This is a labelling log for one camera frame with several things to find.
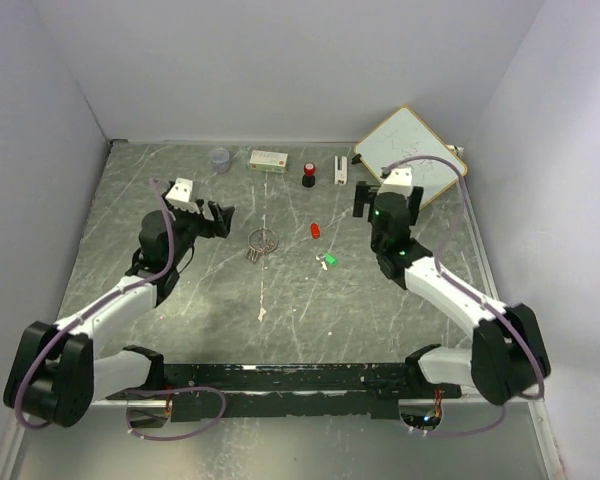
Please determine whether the white green staples box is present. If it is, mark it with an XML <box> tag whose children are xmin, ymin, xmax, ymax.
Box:
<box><xmin>249</xmin><ymin>150</ymin><xmax>288</xmax><ymax>173</ymax></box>

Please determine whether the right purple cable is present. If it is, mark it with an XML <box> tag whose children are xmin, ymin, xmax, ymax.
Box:
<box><xmin>382</xmin><ymin>155</ymin><xmax>549</xmax><ymax>437</ymax></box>

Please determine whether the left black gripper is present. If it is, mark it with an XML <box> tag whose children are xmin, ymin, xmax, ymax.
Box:
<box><xmin>161</xmin><ymin>192</ymin><xmax>233</xmax><ymax>266</ymax></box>

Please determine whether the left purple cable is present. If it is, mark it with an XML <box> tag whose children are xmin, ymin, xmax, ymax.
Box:
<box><xmin>13</xmin><ymin>177</ymin><xmax>227</xmax><ymax>441</ymax></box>

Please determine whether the red black stamp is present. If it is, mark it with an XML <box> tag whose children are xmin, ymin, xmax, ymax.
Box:
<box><xmin>302</xmin><ymin>162</ymin><xmax>316</xmax><ymax>188</ymax></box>

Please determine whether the wire keyring with keys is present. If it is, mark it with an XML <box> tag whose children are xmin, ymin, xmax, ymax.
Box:
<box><xmin>245</xmin><ymin>227</ymin><xmax>279</xmax><ymax>263</ymax></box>

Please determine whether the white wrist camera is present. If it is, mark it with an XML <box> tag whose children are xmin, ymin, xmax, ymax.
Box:
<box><xmin>165</xmin><ymin>178</ymin><xmax>201</xmax><ymax>214</ymax></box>
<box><xmin>378</xmin><ymin>166</ymin><xmax>413</xmax><ymax>198</ymax></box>

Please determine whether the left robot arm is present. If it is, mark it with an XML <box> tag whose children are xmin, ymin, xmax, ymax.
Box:
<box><xmin>3</xmin><ymin>200</ymin><xmax>235</xmax><ymax>430</ymax></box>

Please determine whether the white stapler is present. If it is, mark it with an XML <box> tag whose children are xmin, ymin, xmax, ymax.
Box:
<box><xmin>334</xmin><ymin>156</ymin><xmax>348</xmax><ymax>185</ymax></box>

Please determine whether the clear plastic cup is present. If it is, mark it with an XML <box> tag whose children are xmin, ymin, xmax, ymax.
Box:
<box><xmin>209</xmin><ymin>147</ymin><xmax>231</xmax><ymax>174</ymax></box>

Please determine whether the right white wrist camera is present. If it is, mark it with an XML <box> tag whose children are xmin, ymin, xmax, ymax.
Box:
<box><xmin>378</xmin><ymin>166</ymin><xmax>413</xmax><ymax>198</ymax></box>

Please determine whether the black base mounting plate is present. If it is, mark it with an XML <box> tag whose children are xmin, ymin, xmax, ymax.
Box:
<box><xmin>104</xmin><ymin>363</ymin><xmax>464</xmax><ymax>424</ymax></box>

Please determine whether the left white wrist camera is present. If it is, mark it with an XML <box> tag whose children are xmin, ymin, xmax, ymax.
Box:
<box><xmin>165</xmin><ymin>178</ymin><xmax>201</xmax><ymax>214</ymax></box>

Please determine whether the aluminium rail frame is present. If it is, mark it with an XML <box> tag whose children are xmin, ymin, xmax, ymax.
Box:
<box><xmin>14</xmin><ymin>144</ymin><xmax>546</xmax><ymax>406</ymax></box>

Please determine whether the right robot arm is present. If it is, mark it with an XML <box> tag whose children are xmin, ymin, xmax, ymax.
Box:
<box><xmin>353</xmin><ymin>181</ymin><xmax>551</xmax><ymax>406</ymax></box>

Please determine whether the purple cable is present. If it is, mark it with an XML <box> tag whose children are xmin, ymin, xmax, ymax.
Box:
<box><xmin>382</xmin><ymin>155</ymin><xmax>549</xmax><ymax>437</ymax></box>
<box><xmin>13</xmin><ymin>177</ymin><xmax>227</xmax><ymax>441</ymax></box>

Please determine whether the green tagged key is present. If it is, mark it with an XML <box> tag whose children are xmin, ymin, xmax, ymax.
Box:
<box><xmin>315</xmin><ymin>252</ymin><xmax>338</xmax><ymax>271</ymax></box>

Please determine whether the yellow framed whiteboard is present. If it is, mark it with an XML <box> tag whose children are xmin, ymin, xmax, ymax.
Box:
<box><xmin>354</xmin><ymin>106</ymin><xmax>468</xmax><ymax>207</ymax></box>

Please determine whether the red tagged key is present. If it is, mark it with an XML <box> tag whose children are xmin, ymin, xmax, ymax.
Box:
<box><xmin>310</xmin><ymin>223</ymin><xmax>321</xmax><ymax>239</ymax></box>

